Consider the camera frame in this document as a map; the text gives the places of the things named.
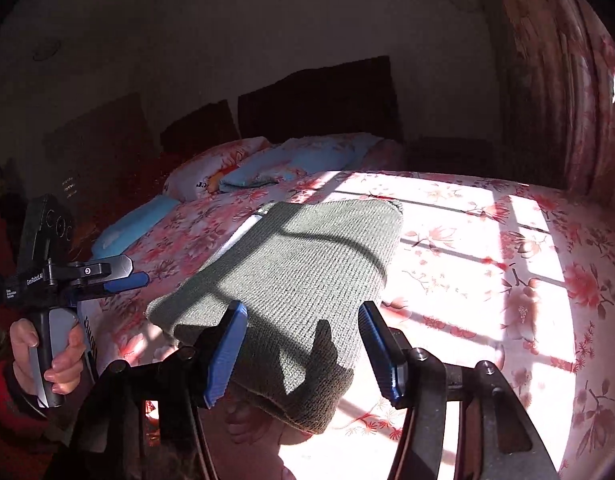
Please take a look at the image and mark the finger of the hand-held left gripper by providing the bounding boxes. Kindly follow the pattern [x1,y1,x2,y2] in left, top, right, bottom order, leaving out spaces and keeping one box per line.
[67,255,151,301]

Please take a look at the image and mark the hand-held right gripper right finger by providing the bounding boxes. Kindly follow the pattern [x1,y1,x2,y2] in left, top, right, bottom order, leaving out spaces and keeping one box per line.
[357,301,561,480]

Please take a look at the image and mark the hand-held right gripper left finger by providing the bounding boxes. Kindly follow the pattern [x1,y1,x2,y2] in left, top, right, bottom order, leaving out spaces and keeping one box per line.
[42,301,249,480]

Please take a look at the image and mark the green knit sweater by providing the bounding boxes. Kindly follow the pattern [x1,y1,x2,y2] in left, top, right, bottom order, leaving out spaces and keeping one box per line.
[146,198,406,436]

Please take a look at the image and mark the person's left forearm red sleeve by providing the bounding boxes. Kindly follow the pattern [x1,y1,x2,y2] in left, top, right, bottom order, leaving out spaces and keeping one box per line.
[0,357,55,443]

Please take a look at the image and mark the person's left hand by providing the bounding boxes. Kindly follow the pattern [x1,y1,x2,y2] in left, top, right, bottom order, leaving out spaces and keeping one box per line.
[8,317,88,397]

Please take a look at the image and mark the light blue cloth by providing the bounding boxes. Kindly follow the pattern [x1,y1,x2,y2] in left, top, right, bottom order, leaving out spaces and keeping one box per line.
[90,195,181,262]

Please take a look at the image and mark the bed with floral sheet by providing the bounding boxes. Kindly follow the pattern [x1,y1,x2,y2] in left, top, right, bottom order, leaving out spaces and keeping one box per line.
[84,132,615,480]

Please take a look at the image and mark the white floral pillow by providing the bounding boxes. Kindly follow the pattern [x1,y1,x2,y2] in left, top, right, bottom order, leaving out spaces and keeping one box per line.
[163,137,274,202]

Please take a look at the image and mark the pink floral pillow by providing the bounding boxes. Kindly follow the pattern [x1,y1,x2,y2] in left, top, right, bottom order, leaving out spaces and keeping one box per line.
[365,137,409,172]

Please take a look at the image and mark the blue floral pillow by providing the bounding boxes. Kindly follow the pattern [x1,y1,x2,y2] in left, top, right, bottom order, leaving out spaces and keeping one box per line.
[218,132,384,192]

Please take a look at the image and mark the dark wooden headboard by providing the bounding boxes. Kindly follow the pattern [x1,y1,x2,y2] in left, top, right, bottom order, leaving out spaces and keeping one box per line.
[42,55,404,163]

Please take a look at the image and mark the pink floral curtain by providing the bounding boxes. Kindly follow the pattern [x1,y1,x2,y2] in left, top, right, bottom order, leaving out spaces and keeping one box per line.
[487,0,615,197]

